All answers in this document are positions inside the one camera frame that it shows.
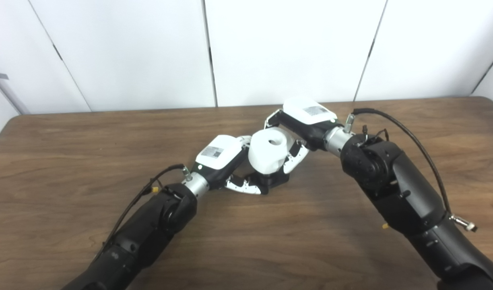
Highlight round white plastic piece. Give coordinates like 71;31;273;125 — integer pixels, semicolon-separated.
248;127;295;174

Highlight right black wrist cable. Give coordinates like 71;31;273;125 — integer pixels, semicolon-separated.
343;108;478;233

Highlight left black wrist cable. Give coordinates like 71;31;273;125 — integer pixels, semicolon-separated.
93;164;192;258

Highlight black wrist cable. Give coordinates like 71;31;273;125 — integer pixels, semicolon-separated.
343;108;478;233
93;164;192;258

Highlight black plastic holder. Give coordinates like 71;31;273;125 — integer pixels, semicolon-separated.
246;171;290;190

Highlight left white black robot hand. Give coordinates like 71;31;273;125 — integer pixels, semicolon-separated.
191;135;269;196

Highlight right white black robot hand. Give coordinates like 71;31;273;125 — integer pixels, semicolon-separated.
264;98;338;174

